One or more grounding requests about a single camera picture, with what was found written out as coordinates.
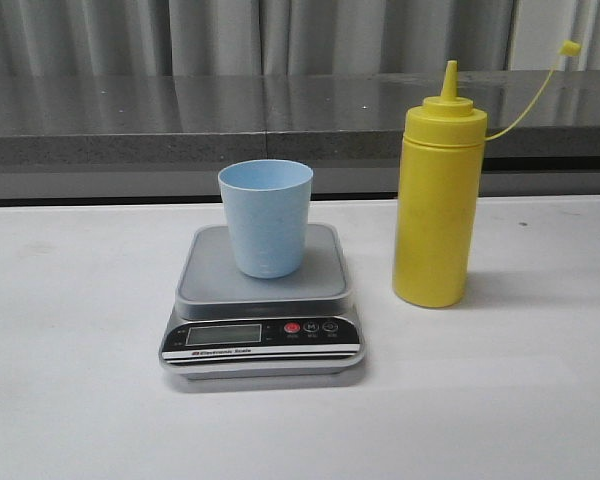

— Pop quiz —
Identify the silver digital kitchen scale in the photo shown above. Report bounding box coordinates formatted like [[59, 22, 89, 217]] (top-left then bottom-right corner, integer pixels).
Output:
[[158, 223, 366, 381]]

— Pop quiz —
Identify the light blue plastic cup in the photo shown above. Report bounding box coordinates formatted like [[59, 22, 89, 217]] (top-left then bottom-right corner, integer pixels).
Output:
[[218, 159, 314, 279]]

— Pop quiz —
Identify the grey curtain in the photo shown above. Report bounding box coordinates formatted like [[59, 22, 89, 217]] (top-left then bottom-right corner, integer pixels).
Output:
[[0, 1, 600, 76]]

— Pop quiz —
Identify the yellow squeeze bottle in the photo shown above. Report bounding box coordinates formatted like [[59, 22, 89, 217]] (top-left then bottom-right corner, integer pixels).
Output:
[[391, 41, 583, 309]]

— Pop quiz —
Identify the grey stone counter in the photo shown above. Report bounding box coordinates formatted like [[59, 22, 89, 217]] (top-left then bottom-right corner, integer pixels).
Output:
[[0, 71, 600, 205]]

